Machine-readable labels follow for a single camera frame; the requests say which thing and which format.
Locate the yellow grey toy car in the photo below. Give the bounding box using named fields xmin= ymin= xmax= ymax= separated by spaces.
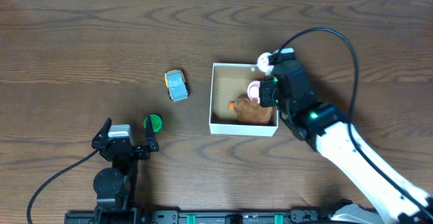
xmin=164 ymin=70 xmax=189 ymax=102

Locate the brown plush toy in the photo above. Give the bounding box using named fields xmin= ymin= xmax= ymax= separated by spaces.
xmin=229 ymin=95 xmax=274 ymax=125

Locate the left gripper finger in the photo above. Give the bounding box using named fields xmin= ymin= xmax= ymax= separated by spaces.
xmin=144 ymin=115 xmax=156 ymax=145
xmin=95 ymin=117 xmax=112 ymax=142

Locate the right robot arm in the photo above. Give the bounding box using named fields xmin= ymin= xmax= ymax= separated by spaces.
xmin=257 ymin=53 xmax=432 ymax=223

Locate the black cable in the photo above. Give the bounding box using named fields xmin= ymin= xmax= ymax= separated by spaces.
xmin=26 ymin=148 xmax=99 ymax=224
xmin=270 ymin=27 xmax=433 ymax=218

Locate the green round toy disc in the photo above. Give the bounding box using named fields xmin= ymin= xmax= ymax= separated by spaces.
xmin=143 ymin=114 xmax=163 ymax=133

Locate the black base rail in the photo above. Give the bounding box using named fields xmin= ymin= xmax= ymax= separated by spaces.
xmin=64 ymin=199 xmax=383 ymax=224

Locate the left black cable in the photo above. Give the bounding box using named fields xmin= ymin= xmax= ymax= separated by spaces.
xmin=26 ymin=148 xmax=99 ymax=224

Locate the right black cable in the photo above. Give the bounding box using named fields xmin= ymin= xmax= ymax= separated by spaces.
xmin=270 ymin=27 xmax=433 ymax=218

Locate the white cardboard box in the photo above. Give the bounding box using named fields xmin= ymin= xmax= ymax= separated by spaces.
xmin=209 ymin=63 xmax=279 ymax=137

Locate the small wooden rattle drum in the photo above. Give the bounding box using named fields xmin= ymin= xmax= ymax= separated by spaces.
xmin=251 ymin=52 xmax=274 ymax=75

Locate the pink duck toy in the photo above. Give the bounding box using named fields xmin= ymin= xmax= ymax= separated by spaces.
xmin=247 ymin=81 xmax=260 ymax=104

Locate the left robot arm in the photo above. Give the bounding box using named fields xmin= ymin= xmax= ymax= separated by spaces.
xmin=91 ymin=116 xmax=159 ymax=223

